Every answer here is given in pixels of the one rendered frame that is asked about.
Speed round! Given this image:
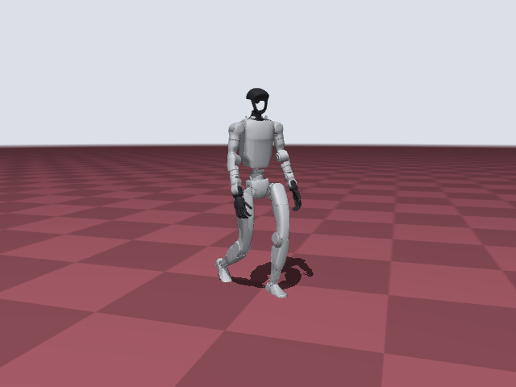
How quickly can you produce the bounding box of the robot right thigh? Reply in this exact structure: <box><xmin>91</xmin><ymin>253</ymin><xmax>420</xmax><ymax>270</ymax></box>
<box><xmin>234</xmin><ymin>188</ymin><xmax>254</xmax><ymax>255</ymax></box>

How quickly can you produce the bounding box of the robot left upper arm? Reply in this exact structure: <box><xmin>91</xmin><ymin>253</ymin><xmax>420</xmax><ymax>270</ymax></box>
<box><xmin>273</xmin><ymin>122</ymin><xmax>289</xmax><ymax>162</ymax></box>

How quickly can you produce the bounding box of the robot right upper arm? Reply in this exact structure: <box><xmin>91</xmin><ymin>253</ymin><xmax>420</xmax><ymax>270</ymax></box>
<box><xmin>227</xmin><ymin>122</ymin><xmax>245</xmax><ymax>165</ymax></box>

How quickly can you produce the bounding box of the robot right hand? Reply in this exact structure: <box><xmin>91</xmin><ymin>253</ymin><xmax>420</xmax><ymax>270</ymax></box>
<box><xmin>232</xmin><ymin>186</ymin><xmax>252</xmax><ymax>218</ymax></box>

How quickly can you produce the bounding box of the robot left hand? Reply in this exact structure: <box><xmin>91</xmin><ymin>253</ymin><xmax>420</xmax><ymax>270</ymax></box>
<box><xmin>289</xmin><ymin>180</ymin><xmax>302</xmax><ymax>211</ymax></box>

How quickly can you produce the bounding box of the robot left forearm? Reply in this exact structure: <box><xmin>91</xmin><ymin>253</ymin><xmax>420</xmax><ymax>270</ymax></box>
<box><xmin>280</xmin><ymin>154</ymin><xmax>297</xmax><ymax>189</ymax></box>

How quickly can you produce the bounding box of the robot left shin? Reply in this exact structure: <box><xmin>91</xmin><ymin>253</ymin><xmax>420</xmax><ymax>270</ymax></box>
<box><xmin>269</xmin><ymin>239</ymin><xmax>289</xmax><ymax>286</ymax></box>

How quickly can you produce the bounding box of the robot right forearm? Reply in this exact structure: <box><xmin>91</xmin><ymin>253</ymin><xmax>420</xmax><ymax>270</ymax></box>
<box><xmin>227</xmin><ymin>154</ymin><xmax>242</xmax><ymax>194</ymax></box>

